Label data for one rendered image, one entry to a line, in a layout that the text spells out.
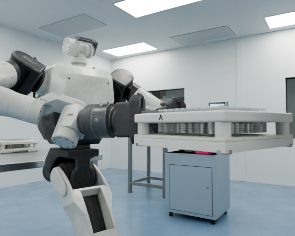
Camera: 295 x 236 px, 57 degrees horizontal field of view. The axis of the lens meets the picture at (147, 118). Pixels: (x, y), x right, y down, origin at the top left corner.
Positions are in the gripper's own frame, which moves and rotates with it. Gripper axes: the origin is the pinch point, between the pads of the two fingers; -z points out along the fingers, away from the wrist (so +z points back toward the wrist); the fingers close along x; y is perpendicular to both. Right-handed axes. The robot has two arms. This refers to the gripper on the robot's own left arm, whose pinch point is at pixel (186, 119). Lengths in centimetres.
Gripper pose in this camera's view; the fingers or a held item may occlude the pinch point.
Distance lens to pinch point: 74.5
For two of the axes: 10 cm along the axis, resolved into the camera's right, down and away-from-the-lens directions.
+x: 0.3, 10.0, -0.6
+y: -8.4, -0.1, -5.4
